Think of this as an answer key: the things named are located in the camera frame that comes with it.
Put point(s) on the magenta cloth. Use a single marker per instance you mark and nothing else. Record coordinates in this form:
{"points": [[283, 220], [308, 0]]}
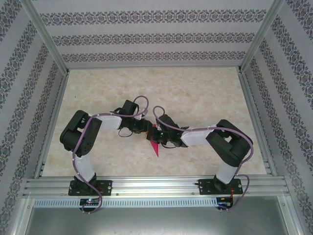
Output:
{"points": [[155, 148]]}

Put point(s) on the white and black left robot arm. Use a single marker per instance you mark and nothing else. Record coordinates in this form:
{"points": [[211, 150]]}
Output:
{"points": [[110, 123]]}

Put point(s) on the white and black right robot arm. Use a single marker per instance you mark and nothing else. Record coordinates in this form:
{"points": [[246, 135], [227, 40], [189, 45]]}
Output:
{"points": [[195, 137]]}

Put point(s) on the grey metal base sheet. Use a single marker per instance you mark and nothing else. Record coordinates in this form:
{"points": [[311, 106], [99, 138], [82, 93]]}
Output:
{"points": [[156, 220]]}

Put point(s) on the small circuit board green light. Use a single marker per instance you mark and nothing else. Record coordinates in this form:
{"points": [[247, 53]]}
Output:
{"points": [[89, 201]]}

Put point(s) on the long aluminium mounting rail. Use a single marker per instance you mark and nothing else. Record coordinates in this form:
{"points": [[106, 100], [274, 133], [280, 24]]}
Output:
{"points": [[159, 186]]}

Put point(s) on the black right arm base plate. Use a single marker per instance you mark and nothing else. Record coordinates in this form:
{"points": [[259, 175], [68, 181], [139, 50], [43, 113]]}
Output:
{"points": [[206, 187]]}

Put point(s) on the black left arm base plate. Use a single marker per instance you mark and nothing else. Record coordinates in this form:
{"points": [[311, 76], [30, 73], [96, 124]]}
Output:
{"points": [[105, 187]]}

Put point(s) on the aluminium side rail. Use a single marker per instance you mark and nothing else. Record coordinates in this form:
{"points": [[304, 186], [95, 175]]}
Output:
{"points": [[259, 122], [54, 122]]}

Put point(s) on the aluminium frame post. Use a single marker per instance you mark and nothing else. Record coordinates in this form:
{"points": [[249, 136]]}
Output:
{"points": [[261, 36], [46, 39]]}

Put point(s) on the aluminium frame beam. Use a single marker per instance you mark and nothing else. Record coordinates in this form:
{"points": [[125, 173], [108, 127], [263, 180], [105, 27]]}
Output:
{"points": [[291, 218], [22, 218]]}

